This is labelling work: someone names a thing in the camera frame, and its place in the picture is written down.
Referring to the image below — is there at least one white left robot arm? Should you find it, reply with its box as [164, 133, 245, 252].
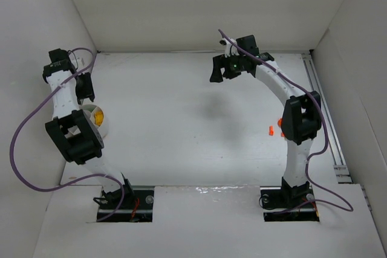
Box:
[42, 48, 135, 209]

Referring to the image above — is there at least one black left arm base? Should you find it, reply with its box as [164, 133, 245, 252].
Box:
[93, 187, 154, 223]

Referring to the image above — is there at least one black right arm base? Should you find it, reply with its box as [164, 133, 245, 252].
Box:
[258, 187, 320, 222]

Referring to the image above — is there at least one aluminium rail at table edge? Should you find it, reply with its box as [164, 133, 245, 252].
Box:
[301, 52, 353, 184]

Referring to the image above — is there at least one white divided round container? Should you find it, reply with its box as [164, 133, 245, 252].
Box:
[80, 104, 109, 139]

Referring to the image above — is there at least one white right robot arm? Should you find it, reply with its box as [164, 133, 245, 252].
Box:
[210, 35, 322, 210]

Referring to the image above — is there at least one small orange lego piece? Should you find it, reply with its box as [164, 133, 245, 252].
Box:
[268, 126, 275, 136]

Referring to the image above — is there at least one yellow long lego brick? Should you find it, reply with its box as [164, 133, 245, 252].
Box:
[94, 111, 104, 126]

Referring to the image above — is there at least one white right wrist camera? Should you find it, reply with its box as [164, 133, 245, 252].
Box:
[220, 38, 239, 58]

